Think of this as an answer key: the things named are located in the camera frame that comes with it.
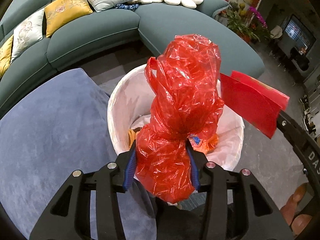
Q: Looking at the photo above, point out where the purple orchid plant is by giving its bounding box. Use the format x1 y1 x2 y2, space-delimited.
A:
247 6 272 38

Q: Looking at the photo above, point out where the green potted plant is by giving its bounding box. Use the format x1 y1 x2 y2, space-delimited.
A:
224 2 261 42

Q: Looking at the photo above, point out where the dark floor clutter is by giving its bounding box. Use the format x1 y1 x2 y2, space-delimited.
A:
299 90 320 140

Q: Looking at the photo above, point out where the red plastic bag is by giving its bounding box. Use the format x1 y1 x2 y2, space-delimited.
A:
134 33 225 203

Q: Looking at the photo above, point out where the green curved sofa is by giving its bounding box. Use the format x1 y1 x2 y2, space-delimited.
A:
0 0 265 119

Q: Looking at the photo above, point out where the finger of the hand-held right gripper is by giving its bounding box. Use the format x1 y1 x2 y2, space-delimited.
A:
275 109 313 153

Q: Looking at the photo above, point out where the white bin with plastic liner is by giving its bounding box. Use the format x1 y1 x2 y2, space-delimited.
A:
107 64 245 180

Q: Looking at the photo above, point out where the television screen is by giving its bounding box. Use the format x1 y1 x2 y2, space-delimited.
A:
279 14 317 56

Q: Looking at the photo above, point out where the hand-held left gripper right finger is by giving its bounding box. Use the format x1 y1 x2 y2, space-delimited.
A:
184 144 293 240

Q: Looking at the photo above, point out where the black chair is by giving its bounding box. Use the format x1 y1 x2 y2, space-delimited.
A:
289 47 311 72

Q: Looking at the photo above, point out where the orange foam fruit net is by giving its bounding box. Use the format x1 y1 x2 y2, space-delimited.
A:
128 127 141 147

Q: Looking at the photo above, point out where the orange snack wrapper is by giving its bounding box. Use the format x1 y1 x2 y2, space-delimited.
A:
188 133 218 153

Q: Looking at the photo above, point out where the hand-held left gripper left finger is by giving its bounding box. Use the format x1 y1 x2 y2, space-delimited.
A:
29 140 137 240

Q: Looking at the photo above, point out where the red paper envelope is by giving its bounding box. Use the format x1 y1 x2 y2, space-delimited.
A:
220 70 290 139

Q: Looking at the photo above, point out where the yellow embroidered cushion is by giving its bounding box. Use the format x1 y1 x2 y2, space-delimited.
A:
0 34 14 78
44 0 93 38

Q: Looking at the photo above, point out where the person's dark clothing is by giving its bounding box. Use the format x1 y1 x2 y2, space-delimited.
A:
149 194 208 240

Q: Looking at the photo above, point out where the blue-grey velvet ottoman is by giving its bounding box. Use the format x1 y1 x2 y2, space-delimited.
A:
0 67 160 240

